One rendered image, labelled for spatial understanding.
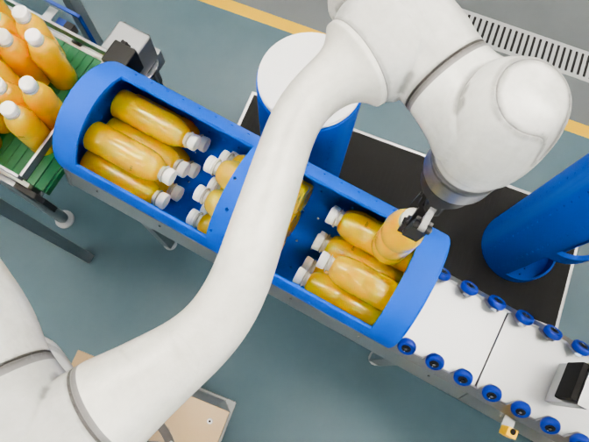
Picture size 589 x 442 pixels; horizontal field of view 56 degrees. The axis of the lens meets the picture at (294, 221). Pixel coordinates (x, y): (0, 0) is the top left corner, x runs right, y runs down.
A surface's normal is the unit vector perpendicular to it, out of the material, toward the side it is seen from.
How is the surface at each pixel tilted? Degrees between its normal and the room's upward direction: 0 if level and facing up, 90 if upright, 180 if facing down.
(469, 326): 0
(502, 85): 11
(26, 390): 42
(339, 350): 0
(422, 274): 1
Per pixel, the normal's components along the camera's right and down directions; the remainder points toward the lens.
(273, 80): 0.03, -0.25
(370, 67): -0.46, 0.61
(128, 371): -0.09, -0.53
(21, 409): 0.25, -0.54
